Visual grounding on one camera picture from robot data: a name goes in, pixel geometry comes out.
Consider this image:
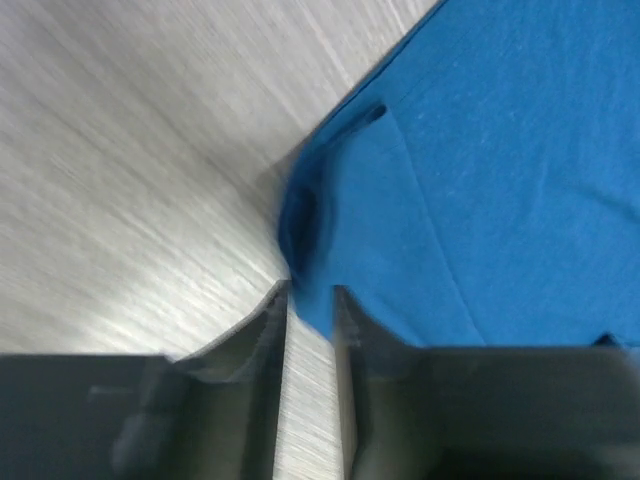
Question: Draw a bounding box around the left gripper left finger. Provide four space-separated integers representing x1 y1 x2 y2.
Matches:
1 281 289 479

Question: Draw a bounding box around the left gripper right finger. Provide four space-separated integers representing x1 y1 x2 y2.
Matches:
334 287 639 479

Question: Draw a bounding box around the dark blue t shirt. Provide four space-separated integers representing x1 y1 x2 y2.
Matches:
278 1 639 347

